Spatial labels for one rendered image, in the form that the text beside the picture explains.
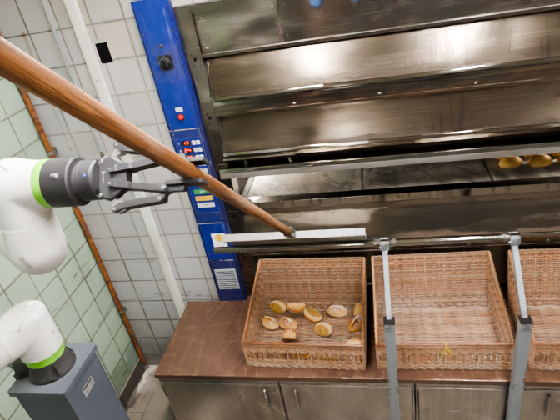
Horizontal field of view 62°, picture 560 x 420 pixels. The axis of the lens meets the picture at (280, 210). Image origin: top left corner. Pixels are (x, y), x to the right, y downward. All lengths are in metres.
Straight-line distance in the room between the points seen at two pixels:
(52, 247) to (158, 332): 2.14
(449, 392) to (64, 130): 2.13
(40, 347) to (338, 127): 1.39
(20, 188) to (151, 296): 2.02
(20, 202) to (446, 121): 1.63
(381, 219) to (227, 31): 1.10
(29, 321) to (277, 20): 1.39
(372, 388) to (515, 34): 1.55
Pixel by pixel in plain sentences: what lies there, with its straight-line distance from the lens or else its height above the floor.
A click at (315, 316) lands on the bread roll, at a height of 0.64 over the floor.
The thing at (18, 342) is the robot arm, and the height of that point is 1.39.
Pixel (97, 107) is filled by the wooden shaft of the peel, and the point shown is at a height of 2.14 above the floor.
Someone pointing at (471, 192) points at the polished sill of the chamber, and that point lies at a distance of 2.26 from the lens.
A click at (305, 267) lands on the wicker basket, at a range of 2.43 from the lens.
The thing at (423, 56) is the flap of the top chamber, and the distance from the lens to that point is 2.00.
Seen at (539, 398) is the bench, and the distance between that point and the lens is 2.35.
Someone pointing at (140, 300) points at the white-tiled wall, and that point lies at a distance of 2.96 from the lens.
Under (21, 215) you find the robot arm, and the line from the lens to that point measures 0.99.
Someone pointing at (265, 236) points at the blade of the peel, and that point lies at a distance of 1.81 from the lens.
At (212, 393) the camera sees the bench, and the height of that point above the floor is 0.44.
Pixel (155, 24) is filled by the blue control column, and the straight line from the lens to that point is 2.10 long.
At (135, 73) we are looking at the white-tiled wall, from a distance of 2.23.
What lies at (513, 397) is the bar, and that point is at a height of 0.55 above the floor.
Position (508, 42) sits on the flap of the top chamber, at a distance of 2.06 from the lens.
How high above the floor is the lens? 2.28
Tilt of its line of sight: 30 degrees down
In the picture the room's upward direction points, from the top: 11 degrees counter-clockwise
